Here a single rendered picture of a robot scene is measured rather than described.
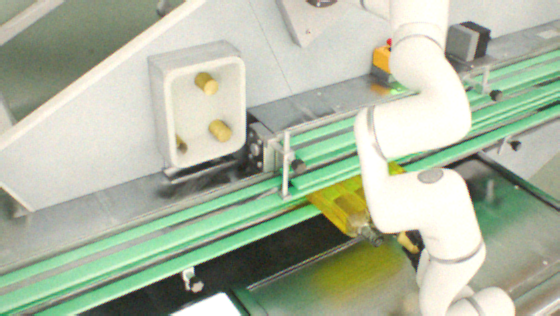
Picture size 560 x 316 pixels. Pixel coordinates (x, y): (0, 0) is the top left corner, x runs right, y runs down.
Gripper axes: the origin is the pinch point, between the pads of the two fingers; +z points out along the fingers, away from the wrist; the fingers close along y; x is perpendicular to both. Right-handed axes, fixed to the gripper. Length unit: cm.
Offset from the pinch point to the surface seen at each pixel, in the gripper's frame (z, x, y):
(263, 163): 24.8, 25.3, 8.7
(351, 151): 27.7, 2.6, 5.7
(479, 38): 48, -43, 21
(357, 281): 4.6, 9.4, -12.8
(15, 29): 82, 76, 22
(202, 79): 31, 37, 28
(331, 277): 7.4, 14.5, -12.8
